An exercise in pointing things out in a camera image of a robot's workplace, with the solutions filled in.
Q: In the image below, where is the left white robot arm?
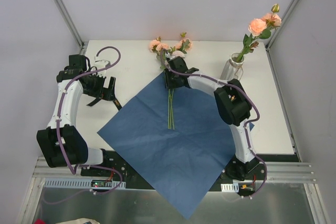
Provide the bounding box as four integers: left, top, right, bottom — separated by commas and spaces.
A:
36, 55, 115, 176

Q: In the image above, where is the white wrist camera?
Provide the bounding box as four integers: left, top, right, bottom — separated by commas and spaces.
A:
164, 52, 175, 61
92, 57, 111, 77

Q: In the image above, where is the aluminium frame post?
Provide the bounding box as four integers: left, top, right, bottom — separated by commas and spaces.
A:
265, 0, 318, 50
53, 0, 85, 49

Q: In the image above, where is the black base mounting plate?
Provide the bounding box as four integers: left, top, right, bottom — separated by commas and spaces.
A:
80, 151, 266, 193

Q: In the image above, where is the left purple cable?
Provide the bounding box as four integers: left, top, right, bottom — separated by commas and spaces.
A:
56, 46, 123, 196

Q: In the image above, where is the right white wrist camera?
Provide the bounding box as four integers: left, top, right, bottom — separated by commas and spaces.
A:
164, 52, 175, 61

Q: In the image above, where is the white ribbed ceramic vase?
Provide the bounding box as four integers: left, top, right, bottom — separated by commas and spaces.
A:
220, 53, 245, 81

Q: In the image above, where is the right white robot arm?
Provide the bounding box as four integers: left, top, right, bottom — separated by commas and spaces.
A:
161, 57, 258, 181

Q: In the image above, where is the red cloth item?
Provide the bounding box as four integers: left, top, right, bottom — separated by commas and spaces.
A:
33, 219, 46, 224

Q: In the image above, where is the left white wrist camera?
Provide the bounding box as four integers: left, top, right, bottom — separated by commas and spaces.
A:
92, 57, 111, 77

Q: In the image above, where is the front aluminium frame rail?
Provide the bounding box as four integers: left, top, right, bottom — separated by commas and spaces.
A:
33, 155, 317, 184

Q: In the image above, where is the blue wrapping paper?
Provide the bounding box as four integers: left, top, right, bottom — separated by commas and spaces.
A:
98, 75, 253, 218

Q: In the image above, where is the black ribbon gold lettering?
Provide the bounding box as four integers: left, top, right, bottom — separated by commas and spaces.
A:
87, 97, 122, 111

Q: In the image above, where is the right aluminium frame post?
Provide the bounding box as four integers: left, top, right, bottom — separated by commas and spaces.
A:
265, 0, 318, 50

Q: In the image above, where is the left aluminium frame post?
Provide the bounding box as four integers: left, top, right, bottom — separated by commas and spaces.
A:
53, 0, 85, 49

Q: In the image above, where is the white cable duct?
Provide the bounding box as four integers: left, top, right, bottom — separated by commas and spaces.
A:
44, 178, 126, 190
220, 183, 239, 193

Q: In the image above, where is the left white cable duct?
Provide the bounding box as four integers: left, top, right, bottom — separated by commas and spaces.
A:
44, 178, 126, 190

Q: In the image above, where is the right white cable duct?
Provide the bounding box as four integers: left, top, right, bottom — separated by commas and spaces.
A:
220, 183, 239, 193

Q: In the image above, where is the pink artificial flower bouquet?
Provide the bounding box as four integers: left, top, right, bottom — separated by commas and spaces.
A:
149, 32, 193, 130

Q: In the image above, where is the beige cloth bag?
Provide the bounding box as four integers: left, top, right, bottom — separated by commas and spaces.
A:
57, 218, 100, 224

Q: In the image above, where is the pink rose stem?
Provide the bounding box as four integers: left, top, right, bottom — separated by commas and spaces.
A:
236, 4, 282, 62

